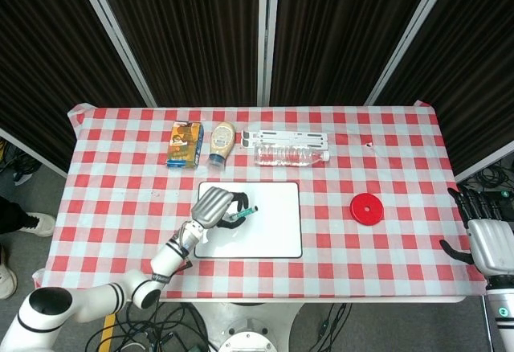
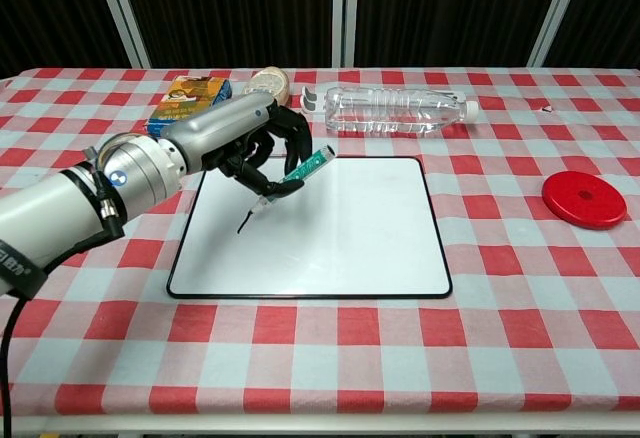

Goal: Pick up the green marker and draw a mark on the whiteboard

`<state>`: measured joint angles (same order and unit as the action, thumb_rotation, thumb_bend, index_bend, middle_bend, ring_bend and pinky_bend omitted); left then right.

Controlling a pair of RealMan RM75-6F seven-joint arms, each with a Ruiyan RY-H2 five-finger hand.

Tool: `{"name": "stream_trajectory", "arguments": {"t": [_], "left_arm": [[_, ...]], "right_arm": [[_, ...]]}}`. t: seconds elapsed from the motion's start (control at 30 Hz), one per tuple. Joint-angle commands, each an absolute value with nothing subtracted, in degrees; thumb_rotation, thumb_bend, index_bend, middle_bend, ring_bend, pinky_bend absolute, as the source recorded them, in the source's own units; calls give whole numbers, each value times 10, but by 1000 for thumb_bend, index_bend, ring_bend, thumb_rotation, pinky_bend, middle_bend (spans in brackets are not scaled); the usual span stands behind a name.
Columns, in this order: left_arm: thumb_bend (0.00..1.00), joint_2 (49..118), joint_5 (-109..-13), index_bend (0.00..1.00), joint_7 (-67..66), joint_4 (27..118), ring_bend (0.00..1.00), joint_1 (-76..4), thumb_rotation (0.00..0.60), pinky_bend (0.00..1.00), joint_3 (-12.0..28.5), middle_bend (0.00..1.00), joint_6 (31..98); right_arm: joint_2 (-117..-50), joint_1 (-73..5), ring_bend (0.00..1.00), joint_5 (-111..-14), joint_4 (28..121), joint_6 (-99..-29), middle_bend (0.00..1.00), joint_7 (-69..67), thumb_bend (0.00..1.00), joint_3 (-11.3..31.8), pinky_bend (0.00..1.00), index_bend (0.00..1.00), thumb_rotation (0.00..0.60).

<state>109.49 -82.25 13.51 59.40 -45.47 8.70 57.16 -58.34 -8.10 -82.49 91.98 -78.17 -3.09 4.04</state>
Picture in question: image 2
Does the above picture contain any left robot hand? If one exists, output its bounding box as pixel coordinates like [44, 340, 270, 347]
[162, 91, 315, 198]

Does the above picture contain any green marker pen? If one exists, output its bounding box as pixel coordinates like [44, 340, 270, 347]
[251, 144, 335, 213]

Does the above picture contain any white board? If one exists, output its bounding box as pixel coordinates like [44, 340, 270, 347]
[166, 156, 453, 300]

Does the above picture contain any orange blue carton box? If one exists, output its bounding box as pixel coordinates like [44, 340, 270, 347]
[145, 74, 235, 137]

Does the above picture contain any beige squeeze sauce bottle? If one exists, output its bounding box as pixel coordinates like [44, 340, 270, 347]
[243, 65, 292, 107]

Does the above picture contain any dark fabric partition panel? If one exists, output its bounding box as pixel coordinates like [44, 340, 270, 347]
[543, 0, 640, 67]
[115, 0, 346, 70]
[353, 0, 569, 68]
[0, 0, 135, 80]

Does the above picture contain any clear plastic water bottle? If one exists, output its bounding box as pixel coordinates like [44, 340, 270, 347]
[324, 84, 481, 136]

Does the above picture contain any red white checkered tablecloth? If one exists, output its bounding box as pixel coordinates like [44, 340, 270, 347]
[0, 65, 640, 417]

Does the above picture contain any red plastic disc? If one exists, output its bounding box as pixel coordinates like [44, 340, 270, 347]
[541, 170, 629, 231]

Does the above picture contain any white partition post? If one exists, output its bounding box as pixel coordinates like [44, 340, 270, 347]
[526, 0, 590, 67]
[331, 0, 360, 69]
[89, 0, 153, 70]

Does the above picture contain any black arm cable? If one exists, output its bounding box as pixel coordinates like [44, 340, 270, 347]
[0, 295, 27, 438]

